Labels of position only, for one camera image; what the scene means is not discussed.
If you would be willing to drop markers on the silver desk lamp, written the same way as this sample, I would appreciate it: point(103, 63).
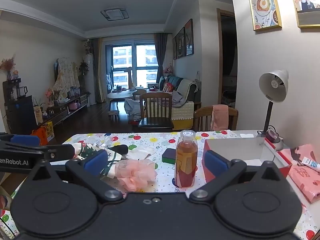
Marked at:
point(273, 90)

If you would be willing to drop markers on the medium dark framed picture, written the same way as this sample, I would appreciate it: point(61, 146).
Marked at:
point(180, 43)

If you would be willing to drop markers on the beige curtain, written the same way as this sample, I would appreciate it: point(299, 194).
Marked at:
point(100, 75)

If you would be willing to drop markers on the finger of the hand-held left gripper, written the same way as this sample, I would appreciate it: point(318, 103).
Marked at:
point(55, 153)
point(25, 140)

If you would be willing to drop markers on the square ceiling light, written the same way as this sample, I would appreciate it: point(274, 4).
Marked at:
point(115, 14)

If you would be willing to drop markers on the large dark framed picture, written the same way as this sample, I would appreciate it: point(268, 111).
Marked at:
point(189, 37)

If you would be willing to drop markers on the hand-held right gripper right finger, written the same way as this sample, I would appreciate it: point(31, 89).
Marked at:
point(216, 163)

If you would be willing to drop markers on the light wooden chair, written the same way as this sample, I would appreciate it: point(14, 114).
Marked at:
point(202, 120)

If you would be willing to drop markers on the pink mesh bath pouf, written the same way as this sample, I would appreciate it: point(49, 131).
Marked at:
point(137, 172)

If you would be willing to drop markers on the small round stool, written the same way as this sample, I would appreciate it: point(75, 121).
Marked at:
point(114, 113)

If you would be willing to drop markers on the dark tv cabinet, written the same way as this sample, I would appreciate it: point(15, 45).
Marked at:
point(62, 111)

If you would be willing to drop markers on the sofa with knitted cover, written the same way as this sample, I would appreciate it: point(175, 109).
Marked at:
point(190, 90)

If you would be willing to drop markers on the grey cloth pile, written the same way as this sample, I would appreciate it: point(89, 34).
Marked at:
point(132, 108)

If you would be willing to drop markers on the green potted plant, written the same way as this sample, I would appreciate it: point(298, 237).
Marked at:
point(84, 68)

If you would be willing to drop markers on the crumpled white tissue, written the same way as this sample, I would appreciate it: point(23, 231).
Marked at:
point(142, 152)

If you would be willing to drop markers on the white box with red outside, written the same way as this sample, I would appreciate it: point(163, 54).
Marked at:
point(237, 150)

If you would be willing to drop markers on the orange bag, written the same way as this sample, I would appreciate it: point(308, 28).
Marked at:
point(40, 136)

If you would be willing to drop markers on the lilac clothes pile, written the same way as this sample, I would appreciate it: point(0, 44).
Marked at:
point(178, 98)

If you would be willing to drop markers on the white standing air conditioner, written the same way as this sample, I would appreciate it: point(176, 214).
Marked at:
point(88, 80)

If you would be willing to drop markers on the narrow dark framed picture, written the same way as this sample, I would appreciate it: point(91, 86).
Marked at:
point(174, 47)

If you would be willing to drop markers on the gold framed egg picture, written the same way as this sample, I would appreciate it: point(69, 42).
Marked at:
point(263, 5)

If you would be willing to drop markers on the grey blue curtain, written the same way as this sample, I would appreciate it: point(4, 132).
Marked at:
point(160, 52)

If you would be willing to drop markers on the black side cabinet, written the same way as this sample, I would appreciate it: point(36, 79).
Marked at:
point(20, 115)

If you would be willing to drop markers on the vase of dried flowers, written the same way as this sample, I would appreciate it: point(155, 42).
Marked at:
point(7, 66)

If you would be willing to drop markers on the colourful dotted tablecloth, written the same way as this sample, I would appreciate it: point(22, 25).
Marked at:
point(160, 142)

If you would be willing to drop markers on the white cream tube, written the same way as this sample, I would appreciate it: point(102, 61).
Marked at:
point(311, 164)

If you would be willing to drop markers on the floral cloth cover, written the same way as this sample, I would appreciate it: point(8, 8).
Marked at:
point(65, 77)

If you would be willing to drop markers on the wooden coffee table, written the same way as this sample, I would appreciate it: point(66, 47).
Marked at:
point(120, 96)

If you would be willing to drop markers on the clear bottle with orange drink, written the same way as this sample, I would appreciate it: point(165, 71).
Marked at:
point(186, 160)

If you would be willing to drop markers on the blue and green sponge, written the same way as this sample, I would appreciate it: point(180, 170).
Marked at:
point(170, 155)

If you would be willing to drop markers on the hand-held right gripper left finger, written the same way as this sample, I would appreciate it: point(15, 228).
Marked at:
point(96, 162)

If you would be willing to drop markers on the gold framed figure picture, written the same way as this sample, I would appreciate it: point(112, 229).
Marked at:
point(307, 2)

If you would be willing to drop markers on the dark wooden slatted chair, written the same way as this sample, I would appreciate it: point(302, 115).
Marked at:
point(155, 125)

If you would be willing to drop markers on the pink plastic bag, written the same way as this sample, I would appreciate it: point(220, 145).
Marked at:
point(305, 182)

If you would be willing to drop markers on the pink towel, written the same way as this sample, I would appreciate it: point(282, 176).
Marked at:
point(220, 117)

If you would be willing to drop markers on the folded white tissue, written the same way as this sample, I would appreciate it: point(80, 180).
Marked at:
point(247, 135)

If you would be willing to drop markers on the large balcony window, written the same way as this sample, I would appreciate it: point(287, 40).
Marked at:
point(122, 55)

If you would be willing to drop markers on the yellow box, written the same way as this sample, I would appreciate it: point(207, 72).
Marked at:
point(50, 130)

